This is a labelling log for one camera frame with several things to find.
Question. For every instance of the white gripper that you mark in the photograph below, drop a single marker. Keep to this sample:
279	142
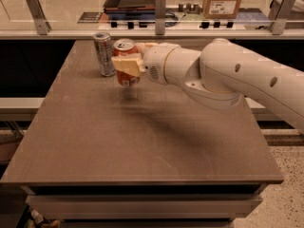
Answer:
156	62

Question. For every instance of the cardboard box with label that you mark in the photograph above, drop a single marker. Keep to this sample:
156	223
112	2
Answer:
221	9

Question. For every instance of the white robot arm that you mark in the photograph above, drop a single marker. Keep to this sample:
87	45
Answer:
220	74

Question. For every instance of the middle metal bracket post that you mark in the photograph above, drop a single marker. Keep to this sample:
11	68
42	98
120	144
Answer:
160	17

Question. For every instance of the silver redbull can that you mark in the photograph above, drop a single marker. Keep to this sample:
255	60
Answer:
103	46

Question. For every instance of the metal bracket post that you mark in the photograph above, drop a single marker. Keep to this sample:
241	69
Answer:
279	12
41	23
160	17

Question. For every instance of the right metal bracket post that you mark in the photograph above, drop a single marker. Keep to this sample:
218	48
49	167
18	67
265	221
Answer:
279	12

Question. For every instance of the left metal bracket post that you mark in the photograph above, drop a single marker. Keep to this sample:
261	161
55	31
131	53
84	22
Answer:
41	23

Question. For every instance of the orange coke can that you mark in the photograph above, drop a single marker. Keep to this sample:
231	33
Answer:
123	47

